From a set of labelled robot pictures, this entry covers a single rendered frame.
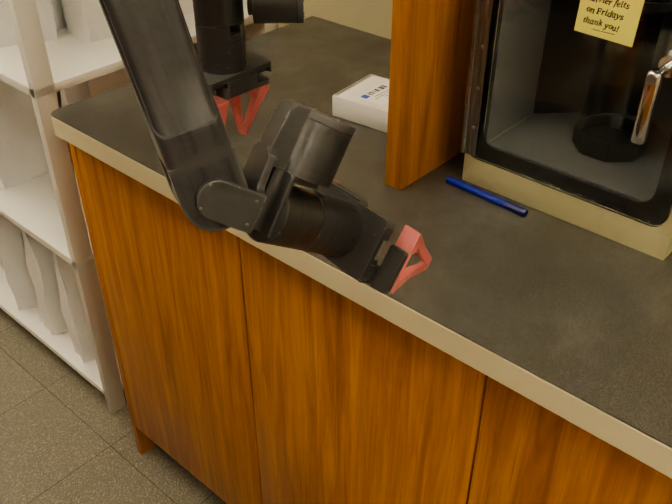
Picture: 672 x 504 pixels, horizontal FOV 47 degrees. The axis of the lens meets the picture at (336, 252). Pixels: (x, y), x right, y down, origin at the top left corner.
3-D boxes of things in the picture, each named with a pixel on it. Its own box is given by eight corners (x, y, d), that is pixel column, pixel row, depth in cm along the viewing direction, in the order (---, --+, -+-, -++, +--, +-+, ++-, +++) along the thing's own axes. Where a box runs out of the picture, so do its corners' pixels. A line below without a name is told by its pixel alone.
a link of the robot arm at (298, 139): (172, 185, 71) (189, 213, 63) (220, 66, 68) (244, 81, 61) (287, 225, 76) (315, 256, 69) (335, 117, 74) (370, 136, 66)
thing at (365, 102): (369, 93, 146) (370, 73, 144) (444, 115, 138) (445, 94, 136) (331, 115, 138) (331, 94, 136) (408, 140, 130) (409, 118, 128)
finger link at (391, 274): (410, 213, 83) (356, 198, 76) (459, 244, 79) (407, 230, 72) (382, 269, 85) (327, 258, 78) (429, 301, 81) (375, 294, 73)
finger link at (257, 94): (273, 136, 100) (270, 66, 94) (232, 156, 95) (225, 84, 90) (238, 120, 103) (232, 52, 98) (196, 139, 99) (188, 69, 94)
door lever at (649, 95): (663, 133, 94) (643, 127, 95) (684, 58, 88) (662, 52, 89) (644, 149, 90) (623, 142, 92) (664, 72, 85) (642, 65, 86)
